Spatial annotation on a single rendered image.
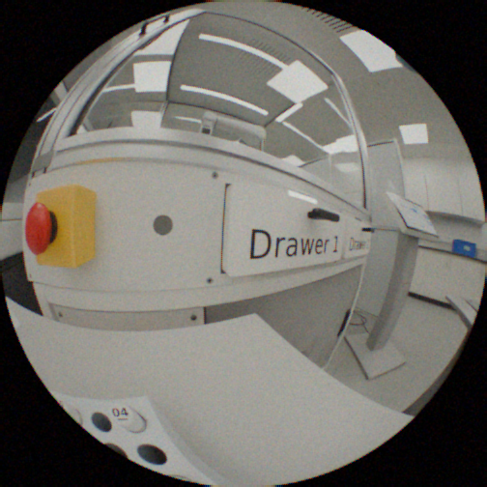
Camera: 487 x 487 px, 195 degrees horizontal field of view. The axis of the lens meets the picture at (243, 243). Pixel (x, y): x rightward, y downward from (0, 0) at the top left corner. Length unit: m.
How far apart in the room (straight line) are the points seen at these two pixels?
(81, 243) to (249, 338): 0.19
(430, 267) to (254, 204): 3.10
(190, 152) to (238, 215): 0.09
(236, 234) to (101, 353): 0.19
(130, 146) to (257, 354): 0.25
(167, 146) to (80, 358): 0.24
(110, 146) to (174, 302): 0.20
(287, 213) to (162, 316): 0.22
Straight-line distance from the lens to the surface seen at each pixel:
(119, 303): 0.21
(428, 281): 3.19
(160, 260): 0.17
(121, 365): 0.16
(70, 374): 0.18
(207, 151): 0.19
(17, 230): 0.68
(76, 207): 0.15
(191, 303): 0.20
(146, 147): 0.18
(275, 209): 0.19
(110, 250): 0.18
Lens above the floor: 0.88
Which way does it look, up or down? 7 degrees down
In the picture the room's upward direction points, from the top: 4 degrees clockwise
